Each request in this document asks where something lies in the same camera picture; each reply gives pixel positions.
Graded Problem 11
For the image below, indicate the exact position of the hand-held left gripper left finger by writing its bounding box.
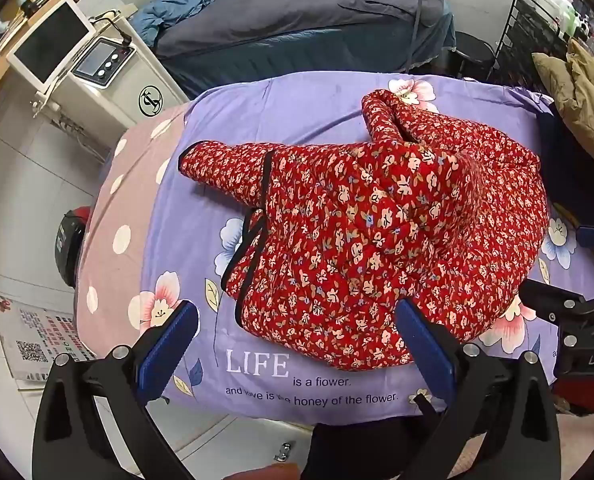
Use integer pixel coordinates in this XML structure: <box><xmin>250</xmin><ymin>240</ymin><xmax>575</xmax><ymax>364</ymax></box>
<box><xmin>32</xmin><ymin>301</ymin><xmax>200</xmax><ymax>480</ymax></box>

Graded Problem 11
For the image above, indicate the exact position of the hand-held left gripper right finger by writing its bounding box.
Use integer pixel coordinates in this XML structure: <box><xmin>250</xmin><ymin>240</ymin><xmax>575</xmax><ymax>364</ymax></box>
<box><xmin>396</xmin><ymin>297</ymin><xmax>562</xmax><ymax>480</ymax></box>

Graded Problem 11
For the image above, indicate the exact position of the red floral padded jacket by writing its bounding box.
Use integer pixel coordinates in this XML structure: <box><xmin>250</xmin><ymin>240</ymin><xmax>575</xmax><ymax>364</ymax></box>
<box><xmin>178</xmin><ymin>89</ymin><xmax>550</xmax><ymax>372</ymax></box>

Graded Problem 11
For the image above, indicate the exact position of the dark navy cloth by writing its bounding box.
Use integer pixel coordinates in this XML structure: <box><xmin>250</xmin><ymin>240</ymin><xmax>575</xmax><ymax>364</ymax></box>
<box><xmin>534</xmin><ymin>102</ymin><xmax>594</xmax><ymax>241</ymax></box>

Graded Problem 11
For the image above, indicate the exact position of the person's dark clothing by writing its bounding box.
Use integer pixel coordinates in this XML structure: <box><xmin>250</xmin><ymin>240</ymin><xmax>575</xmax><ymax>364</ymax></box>
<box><xmin>302</xmin><ymin>415</ymin><xmax>428</xmax><ymax>480</ymax></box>

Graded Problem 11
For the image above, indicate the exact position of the printed floor poster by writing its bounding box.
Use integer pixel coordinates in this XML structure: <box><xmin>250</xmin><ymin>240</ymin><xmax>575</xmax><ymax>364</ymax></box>
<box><xmin>0</xmin><ymin>292</ymin><xmax>98</xmax><ymax>381</ymax></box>

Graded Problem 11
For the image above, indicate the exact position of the black and red device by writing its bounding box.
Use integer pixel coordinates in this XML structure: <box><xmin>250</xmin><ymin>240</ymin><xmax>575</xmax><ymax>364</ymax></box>
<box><xmin>54</xmin><ymin>205</ymin><xmax>95</xmax><ymax>288</ymax></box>

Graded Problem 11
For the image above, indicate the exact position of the khaki jacket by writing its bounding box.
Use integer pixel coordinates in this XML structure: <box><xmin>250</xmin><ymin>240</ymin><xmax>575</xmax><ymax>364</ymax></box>
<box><xmin>532</xmin><ymin>37</ymin><xmax>594</xmax><ymax>166</ymax></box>

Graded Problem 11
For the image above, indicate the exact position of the pink polka dot cloth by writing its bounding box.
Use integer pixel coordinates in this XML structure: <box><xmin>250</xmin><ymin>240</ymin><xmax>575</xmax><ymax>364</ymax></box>
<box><xmin>74</xmin><ymin>105</ymin><xmax>190</xmax><ymax>361</ymax></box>

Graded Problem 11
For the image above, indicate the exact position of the black round stool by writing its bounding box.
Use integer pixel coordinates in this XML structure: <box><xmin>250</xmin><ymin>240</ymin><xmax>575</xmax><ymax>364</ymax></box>
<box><xmin>444</xmin><ymin>31</ymin><xmax>498</xmax><ymax>80</ymax></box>

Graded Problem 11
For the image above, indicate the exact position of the group of bottles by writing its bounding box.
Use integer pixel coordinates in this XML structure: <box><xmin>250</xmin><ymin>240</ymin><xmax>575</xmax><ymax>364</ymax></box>
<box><xmin>537</xmin><ymin>0</ymin><xmax>594</xmax><ymax>61</ymax></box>

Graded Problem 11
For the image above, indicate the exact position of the purple floral bedsheet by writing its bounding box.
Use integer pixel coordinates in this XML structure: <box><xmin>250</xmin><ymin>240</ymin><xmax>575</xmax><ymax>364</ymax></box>
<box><xmin>140</xmin><ymin>72</ymin><xmax>594</xmax><ymax>421</ymax></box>

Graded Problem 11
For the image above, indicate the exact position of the white machine cabinet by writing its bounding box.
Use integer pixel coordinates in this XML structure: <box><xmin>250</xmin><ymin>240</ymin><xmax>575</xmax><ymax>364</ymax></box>
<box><xmin>32</xmin><ymin>17</ymin><xmax>190</xmax><ymax>133</ymax></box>

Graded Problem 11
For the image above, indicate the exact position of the white framed monitor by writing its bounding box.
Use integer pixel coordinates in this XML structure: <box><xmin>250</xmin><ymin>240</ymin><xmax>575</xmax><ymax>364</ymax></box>
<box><xmin>7</xmin><ymin>0</ymin><xmax>98</xmax><ymax>88</ymax></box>

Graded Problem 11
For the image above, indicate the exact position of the blue blanket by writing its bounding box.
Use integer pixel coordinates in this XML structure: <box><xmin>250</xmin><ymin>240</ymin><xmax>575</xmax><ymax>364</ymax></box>
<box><xmin>137</xmin><ymin>0</ymin><xmax>235</xmax><ymax>46</ymax></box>

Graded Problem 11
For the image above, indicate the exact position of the grey bed cover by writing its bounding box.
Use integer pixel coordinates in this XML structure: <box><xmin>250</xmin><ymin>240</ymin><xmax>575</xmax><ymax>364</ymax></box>
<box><xmin>154</xmin><ymin>0</ymin><xmax>450</xmax><ymax>58</ymax></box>

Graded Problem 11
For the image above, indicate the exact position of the wooden shelf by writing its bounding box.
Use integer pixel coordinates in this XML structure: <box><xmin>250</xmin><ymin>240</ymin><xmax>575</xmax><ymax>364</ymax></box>
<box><xmin>0</xmin><ymin>0</ymin><xmax>98</xmax><ymax>126</ymax></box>

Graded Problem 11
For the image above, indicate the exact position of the black wire rack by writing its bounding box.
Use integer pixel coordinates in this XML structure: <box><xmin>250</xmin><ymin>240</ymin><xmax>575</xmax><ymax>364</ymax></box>
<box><xmin>492</xmin><ymin>0</ymin><xmax>578</xmax><ymax>96</ymax></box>

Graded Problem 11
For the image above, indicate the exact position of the grey hanging strap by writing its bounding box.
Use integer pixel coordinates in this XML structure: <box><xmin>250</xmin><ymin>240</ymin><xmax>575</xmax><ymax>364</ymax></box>
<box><xmin>408</xmin><ymin>0</ymin><xmax>429</xmax><ymax>73</ymax></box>

